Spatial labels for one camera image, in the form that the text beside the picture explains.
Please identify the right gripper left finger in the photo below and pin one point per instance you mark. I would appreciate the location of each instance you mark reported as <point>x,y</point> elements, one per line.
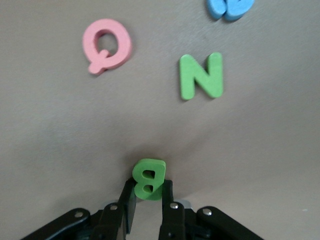
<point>110,220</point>

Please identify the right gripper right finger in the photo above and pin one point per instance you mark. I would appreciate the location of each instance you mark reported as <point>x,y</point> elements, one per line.
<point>175,222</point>

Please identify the green letter B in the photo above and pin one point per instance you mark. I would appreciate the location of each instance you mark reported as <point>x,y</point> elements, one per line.
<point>147,165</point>

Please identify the green letter N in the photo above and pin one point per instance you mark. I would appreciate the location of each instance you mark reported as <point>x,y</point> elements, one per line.
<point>187,75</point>

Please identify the pink letter Q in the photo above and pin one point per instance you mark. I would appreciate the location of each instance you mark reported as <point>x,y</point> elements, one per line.
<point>87,45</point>

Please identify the blue letter G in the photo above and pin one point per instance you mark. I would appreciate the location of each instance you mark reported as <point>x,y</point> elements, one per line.
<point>215,7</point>

